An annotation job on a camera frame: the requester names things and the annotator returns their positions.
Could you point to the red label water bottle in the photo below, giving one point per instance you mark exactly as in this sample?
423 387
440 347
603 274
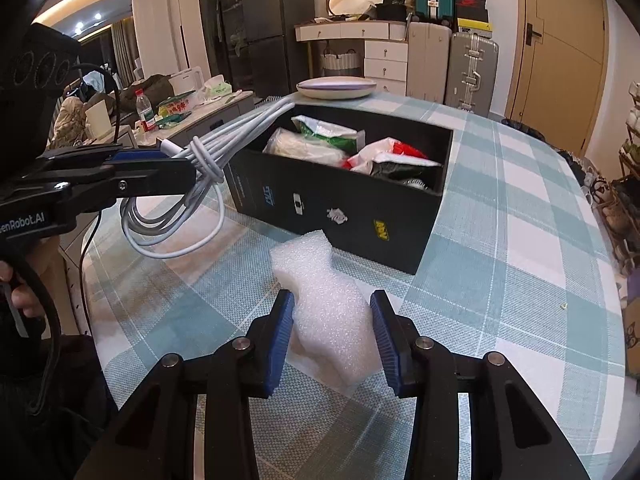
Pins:
146 110

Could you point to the wooden door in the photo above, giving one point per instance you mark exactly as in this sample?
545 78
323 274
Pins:
565 50

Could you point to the red white plastic packet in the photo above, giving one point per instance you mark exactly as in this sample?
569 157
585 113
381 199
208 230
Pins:
385 149

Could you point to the person's left forearm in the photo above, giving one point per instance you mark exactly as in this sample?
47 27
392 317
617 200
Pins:
55 410

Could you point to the beige box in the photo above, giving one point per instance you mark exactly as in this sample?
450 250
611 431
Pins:
97 117

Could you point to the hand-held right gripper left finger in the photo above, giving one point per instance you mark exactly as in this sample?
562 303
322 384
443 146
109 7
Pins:
280 350

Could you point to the plain black shoe box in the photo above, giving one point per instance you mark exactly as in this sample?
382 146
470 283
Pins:
472 14

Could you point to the woven basket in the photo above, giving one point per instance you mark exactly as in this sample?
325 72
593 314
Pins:
340 64

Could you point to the pile of clothes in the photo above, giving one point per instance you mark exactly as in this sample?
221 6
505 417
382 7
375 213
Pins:
150 87

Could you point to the black refrigerator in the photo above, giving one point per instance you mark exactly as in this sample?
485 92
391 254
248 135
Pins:
277 30

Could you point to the person's left hand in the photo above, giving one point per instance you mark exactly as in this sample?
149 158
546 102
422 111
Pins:
25 300

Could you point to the white foam piece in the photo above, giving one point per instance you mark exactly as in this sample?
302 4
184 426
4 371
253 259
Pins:
325 300

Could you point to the green white plastic packet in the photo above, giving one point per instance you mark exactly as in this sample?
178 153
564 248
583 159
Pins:
327 129

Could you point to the grey sideboard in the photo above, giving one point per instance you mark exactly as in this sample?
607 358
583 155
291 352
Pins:
215 115

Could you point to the oval mirror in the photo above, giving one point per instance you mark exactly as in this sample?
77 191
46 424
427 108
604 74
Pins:
352 2

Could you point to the green red snack packet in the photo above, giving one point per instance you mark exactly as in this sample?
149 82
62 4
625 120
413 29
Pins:
175 109

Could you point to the white curtain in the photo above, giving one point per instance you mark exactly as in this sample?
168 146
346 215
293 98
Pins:
160 25

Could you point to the silver suitcase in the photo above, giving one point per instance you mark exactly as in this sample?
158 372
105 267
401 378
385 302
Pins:
472 70

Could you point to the beige suitcase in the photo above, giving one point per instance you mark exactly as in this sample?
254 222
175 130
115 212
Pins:
427 60

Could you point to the green tissue pack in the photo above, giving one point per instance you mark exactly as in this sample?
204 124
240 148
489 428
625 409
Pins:
218 86

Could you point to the silver beaded item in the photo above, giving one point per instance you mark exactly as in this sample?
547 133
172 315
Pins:
415 183

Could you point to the dark glass cabinet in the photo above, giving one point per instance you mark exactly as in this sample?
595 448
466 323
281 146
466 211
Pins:
220 25

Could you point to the white oval plate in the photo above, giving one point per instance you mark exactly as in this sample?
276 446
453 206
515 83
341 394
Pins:
335 87

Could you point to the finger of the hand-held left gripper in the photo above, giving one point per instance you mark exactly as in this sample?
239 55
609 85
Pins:
160 180
142 155

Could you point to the shoe rack with shoes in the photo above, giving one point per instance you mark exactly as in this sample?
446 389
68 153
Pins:
631 185

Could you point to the pile of shoes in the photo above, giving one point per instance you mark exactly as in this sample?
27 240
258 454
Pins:
585 175

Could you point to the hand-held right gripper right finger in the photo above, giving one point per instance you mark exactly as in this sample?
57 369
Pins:
385 345

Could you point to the white dressing desk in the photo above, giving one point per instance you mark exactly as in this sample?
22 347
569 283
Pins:
345 31

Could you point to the white drawer unit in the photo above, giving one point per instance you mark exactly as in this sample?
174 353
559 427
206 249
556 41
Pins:
385 62

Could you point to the white printed packet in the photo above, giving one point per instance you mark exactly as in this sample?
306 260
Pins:
400 159

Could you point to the green checked tablecloth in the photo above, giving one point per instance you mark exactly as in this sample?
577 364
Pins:
500 260

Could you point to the black cardboard box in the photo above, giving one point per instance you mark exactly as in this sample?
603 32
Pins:
325 200

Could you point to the black trash bag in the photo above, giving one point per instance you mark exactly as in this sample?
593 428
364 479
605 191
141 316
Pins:
522 130

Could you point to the yellow black shoe box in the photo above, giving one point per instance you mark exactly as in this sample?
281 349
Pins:
475 26

